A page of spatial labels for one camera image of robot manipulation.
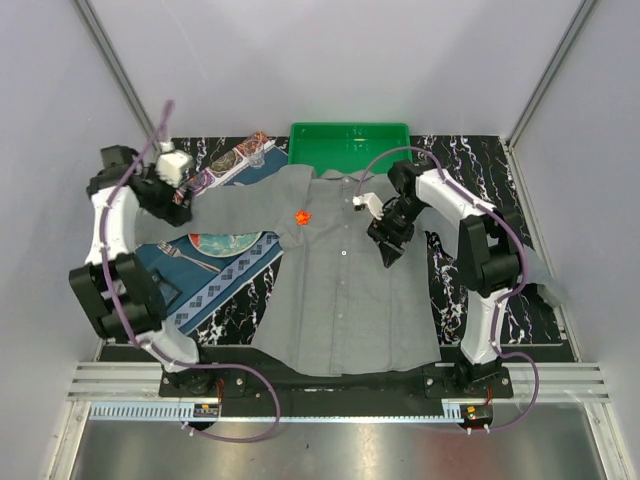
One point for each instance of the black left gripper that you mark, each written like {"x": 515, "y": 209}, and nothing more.
{"x": 175, "y": 214}

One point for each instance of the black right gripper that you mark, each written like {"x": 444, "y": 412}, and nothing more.
{"x": 390, "y": 249}

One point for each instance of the grey button shirt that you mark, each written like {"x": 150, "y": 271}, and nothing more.
{"x": 334, "y": 309}

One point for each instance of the gold leaf brooch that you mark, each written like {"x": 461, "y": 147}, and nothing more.
{"x": 303, "y": 217}

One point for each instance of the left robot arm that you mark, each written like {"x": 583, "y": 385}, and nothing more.
{"x": 120, "y": 297}

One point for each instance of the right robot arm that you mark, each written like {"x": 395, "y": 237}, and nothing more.
{"x": 490, "y": 259}

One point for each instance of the silver fork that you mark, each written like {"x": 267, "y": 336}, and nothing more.
{"x": 174, "y": 252}

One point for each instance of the teal patterned plate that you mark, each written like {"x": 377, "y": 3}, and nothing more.
{"x": 223, "y": 246}

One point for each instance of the blue patterned placemat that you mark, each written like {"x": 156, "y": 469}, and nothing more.
{"x": 216, "y": 287}

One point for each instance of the clear small glass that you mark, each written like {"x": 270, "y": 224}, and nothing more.
{"x": 256, "y": 156}

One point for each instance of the colourful patterned table runner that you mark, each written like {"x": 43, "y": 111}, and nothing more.
{"x": 217, "y": 165}

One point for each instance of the green plastic tray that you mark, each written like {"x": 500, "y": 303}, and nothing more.
{"x": 343, "y": 147}

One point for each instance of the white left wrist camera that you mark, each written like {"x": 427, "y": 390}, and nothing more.
{"x": 172, "y": 164}

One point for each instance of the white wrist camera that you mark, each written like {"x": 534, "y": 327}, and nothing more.
{"x": 370, "y": 202}
{"x": 172, "y": 164}

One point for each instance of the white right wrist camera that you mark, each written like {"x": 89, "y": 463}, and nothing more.
{"x": 370, "y": 202}

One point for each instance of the left frame post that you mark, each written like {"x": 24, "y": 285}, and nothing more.
{"x": 93, "y": 25}

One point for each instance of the frame post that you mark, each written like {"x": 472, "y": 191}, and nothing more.
{"x": 93, "y": 25}
{"x": 561, "y": 53}

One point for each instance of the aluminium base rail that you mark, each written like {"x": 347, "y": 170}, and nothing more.
{"x": 126, "y": 385}

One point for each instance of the right frame post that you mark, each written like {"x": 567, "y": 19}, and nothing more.
{"x": 561, "y": 53}

